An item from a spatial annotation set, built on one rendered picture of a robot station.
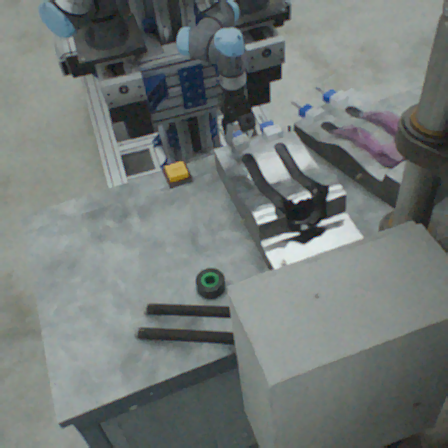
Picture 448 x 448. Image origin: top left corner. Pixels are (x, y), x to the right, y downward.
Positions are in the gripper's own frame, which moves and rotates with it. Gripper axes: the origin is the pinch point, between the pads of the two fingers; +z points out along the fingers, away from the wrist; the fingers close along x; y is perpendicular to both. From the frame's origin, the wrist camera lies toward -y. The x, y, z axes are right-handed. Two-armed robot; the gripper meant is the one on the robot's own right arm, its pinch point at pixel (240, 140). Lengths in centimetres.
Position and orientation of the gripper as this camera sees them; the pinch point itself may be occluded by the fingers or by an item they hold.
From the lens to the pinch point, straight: 184.7
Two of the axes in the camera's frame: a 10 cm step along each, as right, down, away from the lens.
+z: 0.9, 6.4, 7.6
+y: -3.5, -7.0, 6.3
